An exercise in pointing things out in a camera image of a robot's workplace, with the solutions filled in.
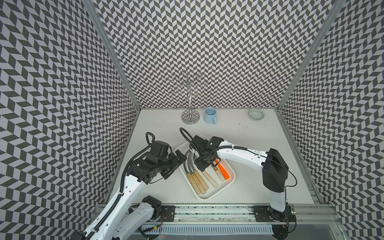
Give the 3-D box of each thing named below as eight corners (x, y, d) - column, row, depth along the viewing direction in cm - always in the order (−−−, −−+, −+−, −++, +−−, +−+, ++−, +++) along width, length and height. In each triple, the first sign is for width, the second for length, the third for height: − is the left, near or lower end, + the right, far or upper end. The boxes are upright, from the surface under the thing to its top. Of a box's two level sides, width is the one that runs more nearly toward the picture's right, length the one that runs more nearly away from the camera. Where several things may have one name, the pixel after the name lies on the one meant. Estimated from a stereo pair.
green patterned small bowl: (249, 123, 112) (251, 118, 108) (246, 113, 119) (248, 108, 115) (263, 123, 112) (266, 118, 108) (260, 113, 119) (262, 108, 115)
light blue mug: (203, 125, 111) (204, 119, 105) (203, 113, 118) (203, 107, 113) (216, 125, 111) (217, 119, 105) (215, 113, 118) (216, 107, 113)
